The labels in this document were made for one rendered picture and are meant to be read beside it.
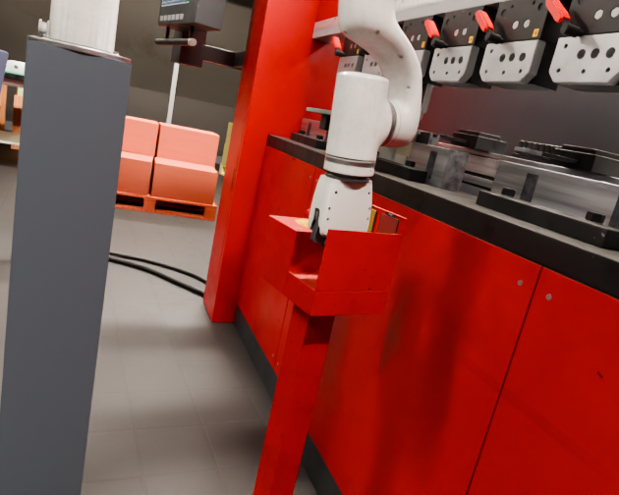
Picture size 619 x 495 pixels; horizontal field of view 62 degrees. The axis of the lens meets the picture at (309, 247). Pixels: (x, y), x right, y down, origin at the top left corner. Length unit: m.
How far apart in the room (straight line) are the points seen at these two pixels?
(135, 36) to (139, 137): 3.76
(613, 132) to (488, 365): 0.92
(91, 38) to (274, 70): 1.20
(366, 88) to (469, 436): 0.61
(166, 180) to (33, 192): 3.18
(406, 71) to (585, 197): 0.37
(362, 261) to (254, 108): 1.42
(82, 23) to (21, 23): 7.04
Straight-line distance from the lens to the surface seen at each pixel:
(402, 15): 1.63
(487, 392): 0.94
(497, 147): 1.61
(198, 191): 4.30
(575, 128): 1.76
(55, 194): 1.13
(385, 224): 0.94
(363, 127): 0.82
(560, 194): 1.02
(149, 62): 8.21
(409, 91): 0.89
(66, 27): 1.14
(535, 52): 1.14
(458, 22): 1.37
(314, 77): 2.28
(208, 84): 8.36
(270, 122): 2.23
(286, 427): 1.06
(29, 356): 1.25
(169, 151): 4.60
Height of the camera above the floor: 0.97
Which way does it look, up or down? 14 degrees down
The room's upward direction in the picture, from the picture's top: 12 degrees clockwise
